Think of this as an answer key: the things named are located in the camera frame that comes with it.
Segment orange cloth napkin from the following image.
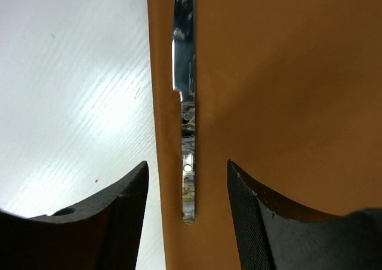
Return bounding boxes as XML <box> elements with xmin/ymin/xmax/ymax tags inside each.
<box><xmin>147</xmin><ymin>0</ymin><xmax>381</xmax><ymax>269</ymax></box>

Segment steak knife marbled handle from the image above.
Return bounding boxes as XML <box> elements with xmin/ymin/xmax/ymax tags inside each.
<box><xmin>171</xmin><ymin>0</ymin><xmax>196</xmax><ymax>225</ymax></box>

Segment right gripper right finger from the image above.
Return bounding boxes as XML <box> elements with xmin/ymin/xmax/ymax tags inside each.
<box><xmin>227</xmin><ymin>161</ymin><xmax>381</xmax><ymax>269</ymax></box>

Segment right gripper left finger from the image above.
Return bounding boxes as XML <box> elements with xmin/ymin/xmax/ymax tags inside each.
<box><xmin>1</xmin><ymin>161</ymin><xmax>149</xmax><ymax>269</ymax></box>

